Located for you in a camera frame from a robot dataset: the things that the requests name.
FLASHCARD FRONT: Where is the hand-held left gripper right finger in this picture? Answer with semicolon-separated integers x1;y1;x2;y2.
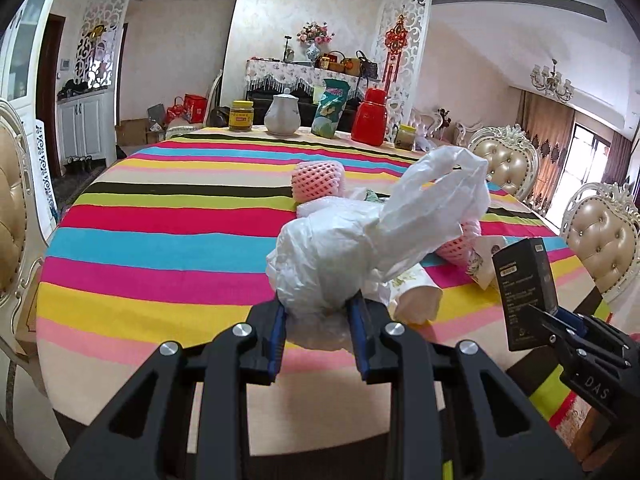
345;292;586;480

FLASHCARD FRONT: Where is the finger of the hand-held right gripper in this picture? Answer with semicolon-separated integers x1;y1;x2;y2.
556;309;588;338
527;305;568;358

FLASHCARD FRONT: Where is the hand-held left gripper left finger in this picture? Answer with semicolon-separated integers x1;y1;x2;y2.
55;299;288;480

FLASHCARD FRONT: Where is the black cardboard box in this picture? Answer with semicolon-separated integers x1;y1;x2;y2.
491;237;560;352

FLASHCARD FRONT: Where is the white plastic bag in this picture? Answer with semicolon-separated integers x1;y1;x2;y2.
265;147;493;353

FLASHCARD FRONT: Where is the white paper cup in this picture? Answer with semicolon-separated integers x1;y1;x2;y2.
387;265;443;325

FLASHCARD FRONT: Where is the cream tufted dining chair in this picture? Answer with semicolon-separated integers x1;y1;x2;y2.
560;182;640;306
0;99;46;361
467;124;541;201
452;120;483;146

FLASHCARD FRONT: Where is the small white packet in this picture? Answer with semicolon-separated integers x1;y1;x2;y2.
467;235;506;291

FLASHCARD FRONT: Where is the pink foam fruit net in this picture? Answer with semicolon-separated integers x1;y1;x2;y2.
435;217;483;267

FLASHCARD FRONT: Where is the striped colourful tablecloth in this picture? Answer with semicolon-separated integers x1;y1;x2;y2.
35;125;613;431

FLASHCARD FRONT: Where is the fruit in pink foam net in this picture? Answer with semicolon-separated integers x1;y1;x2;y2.
291;160;349;206

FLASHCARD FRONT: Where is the brown curtain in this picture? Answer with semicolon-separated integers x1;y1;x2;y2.
515;91;576;211

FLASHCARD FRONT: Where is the small yellow-lid jar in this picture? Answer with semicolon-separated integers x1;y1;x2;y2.
394;124;417;151

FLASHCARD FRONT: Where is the red thermos jug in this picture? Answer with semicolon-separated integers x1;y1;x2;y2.
351;87;390;143

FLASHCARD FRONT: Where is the white ceramic teapot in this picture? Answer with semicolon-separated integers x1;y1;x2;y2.
264;89;302;136

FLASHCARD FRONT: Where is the yellow-label glass jar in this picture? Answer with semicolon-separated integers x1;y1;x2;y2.
229;100;254;132

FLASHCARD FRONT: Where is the green snack bag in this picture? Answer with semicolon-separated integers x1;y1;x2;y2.
311;78;351;138

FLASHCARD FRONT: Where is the black piano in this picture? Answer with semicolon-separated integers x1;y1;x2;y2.
245;85;361;131

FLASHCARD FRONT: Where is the crystal chandelier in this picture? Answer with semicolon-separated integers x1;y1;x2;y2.
530;59;576;103

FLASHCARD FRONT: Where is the large red gift box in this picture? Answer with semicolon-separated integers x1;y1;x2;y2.
183;94;208;125

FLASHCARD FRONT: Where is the brown cardboard box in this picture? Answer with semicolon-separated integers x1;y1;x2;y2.
116;119;150;147

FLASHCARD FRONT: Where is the floral lace piano cover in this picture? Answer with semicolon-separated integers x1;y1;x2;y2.
245;58;383;93

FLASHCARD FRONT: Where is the dark handbag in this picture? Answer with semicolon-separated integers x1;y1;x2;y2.
355;51;379;78

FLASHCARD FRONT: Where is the white low cabinet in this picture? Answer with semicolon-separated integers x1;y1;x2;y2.
57;91;118;168

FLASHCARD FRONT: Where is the white patterned board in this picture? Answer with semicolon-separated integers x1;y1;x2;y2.
32;119;61;228

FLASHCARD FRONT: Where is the flower vase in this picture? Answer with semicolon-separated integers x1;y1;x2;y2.
296;21;336;63

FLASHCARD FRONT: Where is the red knot wall ornament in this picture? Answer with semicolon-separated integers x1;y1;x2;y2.
384;15;408;98

